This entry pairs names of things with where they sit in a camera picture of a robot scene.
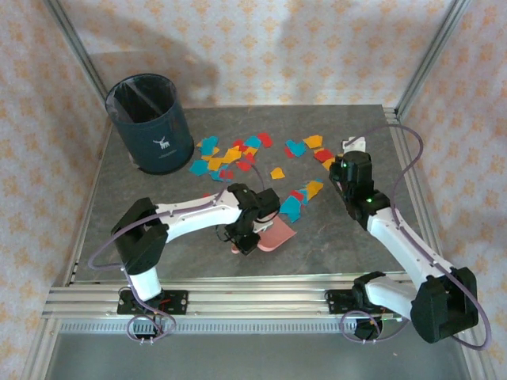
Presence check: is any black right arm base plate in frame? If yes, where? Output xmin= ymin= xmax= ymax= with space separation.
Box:
xmin=324 ymin=288 xmax=401 ymax=317

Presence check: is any long aluminium mounting rail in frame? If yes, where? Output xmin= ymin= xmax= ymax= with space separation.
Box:
xmin=42 ymin=275 xmax=478 ymax=321

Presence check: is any pink plastic dustpan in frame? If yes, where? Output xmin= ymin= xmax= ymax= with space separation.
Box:
xmin=231 ymin=218 xmax=298 ymax=255

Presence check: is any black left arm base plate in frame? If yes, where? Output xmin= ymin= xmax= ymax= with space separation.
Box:
xmin=116 ymin=290 xmax=189 ymax=316

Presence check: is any aluminium frame post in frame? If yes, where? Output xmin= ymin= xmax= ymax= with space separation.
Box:
xmin=395 ymin=0 xmax=471 ymax=120
xmin=42 ymin=0 xmax=110 ymax=98

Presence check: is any grey metal lower shelf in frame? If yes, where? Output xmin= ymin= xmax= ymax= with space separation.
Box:
xmin=37 ymin=332 xmax=476 ymax=380

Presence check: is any dark blue trash bin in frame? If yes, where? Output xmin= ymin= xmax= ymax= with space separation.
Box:
xmin=105 ymin=73 xmax=195 ymax=176

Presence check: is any clear plastic bin liner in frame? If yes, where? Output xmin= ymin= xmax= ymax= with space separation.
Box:
xmin=105 ymin=74 xmax=177 ymax=124

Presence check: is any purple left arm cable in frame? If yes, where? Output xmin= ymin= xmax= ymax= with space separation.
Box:
xmin=87 ymin=161 xmax=267 ymax=346

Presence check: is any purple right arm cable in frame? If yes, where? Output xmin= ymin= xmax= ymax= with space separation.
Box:
xmin=341 ymin=124 xmax=494 ymax=352

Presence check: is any aluminium table side rail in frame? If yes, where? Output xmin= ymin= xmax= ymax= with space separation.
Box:
xmin=382 ymin=105 xmax=451 ymax=274
xmin=63 ymin=118 xmax=114 ymax=287

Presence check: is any grey slotted cable duct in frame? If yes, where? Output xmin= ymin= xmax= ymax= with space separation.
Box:
xmin=59 ymin=321 xmax=357 ymax=336

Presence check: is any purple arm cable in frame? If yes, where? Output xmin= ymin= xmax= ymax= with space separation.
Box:
xmin=87 ymin=161 xmax=267 ymax=346
xmin=341 ymin=124 xmax=494 ymax=352

